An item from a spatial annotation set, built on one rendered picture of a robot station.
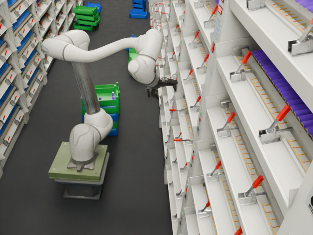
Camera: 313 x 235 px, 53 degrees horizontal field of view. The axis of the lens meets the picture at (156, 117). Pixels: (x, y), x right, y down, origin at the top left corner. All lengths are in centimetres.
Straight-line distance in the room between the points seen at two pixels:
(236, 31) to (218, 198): 55
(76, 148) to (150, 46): 83
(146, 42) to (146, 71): 16
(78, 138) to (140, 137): 90
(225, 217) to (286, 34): 60
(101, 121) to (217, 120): 122
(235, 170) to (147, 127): 209
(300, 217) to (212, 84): 65
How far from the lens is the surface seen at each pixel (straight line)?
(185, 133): 168
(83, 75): 209
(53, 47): 192
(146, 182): 243
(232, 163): 94
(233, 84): 92
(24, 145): 285
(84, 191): 229
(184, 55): 182
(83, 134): 205
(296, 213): 58
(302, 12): 74
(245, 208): 84
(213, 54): 109
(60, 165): 223
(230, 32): 105
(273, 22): 77
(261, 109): 81
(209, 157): 124
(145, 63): 164
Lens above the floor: 177
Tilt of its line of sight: 35 degrees down
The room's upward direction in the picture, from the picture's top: 5 degrees clockwise
